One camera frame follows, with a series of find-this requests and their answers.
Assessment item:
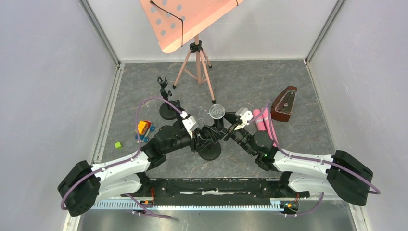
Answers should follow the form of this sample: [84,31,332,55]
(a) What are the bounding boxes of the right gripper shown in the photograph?
[204,111,256,157]

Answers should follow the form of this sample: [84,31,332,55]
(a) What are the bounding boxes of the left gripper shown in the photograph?
[163,128,213,154]

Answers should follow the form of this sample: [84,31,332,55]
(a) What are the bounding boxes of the black microphone stand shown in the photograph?
[197,142,222,161]
[157,77,177,120]
[172,121,184,133]

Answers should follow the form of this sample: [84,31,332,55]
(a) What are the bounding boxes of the black microphone silver grille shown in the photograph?
[209,103,226,128]

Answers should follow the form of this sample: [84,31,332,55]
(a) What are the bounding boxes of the pink microphone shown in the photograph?
[262,107,279,147]
[253,109,266,131]

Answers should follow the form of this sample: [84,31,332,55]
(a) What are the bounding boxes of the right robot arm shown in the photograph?
[223,111,373,206]

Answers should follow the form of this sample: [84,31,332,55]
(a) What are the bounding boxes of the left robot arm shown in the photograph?
[57,125,227,217]

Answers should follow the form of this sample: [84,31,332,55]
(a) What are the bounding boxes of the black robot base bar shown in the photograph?
[133,178,310,206]

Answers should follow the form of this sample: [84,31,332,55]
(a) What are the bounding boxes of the pink music stand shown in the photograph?
[140,0,241,103]

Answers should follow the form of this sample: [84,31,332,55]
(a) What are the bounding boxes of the brown metronome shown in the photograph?
[271,86,297,122]

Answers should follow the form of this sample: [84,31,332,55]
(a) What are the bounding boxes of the colourful toy block stack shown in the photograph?
[135,120,155,143]

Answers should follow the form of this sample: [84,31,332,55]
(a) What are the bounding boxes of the small green cube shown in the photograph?
[115,142,123,150]

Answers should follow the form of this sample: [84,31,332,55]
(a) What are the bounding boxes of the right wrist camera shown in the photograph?
[234,107,254,130]

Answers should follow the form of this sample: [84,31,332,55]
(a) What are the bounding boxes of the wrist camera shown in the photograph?
[180,111,198,138]
[234,107,254,130]

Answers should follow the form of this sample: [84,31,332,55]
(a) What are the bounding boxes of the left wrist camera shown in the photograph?
[180,111,198,138]

